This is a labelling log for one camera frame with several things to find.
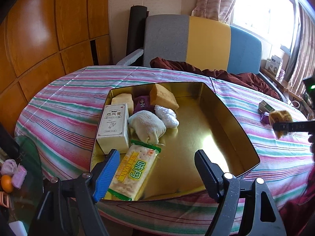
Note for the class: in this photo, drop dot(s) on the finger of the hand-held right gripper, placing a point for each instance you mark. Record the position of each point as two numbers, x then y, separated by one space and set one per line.
295 125

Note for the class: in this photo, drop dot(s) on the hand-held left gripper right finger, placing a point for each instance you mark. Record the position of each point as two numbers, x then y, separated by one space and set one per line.
208 174

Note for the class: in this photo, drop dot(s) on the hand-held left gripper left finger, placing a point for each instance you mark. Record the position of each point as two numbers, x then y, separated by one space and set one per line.
105 177

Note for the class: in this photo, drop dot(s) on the yellow sponge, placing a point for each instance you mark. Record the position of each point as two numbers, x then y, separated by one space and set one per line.
280 116

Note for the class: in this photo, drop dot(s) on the green-trimmed cracker packet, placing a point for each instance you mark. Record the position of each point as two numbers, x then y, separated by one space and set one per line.
137 169

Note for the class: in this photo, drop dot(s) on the gold tin box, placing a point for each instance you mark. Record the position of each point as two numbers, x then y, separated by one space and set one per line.
196 132

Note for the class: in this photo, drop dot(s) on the cream knitted cloth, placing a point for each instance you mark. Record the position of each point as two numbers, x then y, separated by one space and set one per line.
146 125

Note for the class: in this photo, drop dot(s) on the white plastic bag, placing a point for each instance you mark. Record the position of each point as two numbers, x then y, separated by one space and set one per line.
167 115

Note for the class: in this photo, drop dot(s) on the purple snack packet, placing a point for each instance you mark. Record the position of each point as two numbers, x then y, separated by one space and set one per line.
264 118
142 104

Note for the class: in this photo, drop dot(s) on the yellow sponge block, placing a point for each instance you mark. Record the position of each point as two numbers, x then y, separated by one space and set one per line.
162 95

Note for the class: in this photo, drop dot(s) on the wooden side table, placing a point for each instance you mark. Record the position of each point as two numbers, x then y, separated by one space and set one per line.
283 86

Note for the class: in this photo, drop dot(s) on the small green box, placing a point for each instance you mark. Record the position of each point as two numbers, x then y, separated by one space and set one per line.
266 106

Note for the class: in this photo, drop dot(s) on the white carton box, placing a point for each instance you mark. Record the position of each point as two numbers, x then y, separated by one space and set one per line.
273 65

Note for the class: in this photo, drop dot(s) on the white medicine box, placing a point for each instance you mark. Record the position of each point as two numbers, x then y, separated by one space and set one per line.
112 125

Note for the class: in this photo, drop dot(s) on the pale sponge block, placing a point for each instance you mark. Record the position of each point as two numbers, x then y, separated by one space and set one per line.
121 99

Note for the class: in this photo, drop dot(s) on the glass side table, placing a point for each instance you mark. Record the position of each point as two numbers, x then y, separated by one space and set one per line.
29 152

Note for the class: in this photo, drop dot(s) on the person's red trousers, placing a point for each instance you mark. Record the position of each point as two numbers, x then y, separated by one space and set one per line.
300 206

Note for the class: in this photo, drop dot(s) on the striped tablecloth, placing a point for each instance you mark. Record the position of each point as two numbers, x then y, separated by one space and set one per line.
61 103

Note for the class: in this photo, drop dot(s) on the maroon blanket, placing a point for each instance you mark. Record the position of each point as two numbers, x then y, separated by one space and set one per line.
221 76

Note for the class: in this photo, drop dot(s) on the orange fruit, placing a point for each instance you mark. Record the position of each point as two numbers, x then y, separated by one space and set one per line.
7 183

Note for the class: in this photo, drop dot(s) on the window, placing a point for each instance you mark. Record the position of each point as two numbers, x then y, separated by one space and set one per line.
260 9

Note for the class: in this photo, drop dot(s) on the grey yellow blue sofa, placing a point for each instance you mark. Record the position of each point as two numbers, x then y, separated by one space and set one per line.
209 39

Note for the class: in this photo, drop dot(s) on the black rolled mat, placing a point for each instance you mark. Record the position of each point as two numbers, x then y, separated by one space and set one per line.
135 29

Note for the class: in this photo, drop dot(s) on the wooden wardrobe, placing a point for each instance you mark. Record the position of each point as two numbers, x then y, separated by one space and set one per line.
37 29

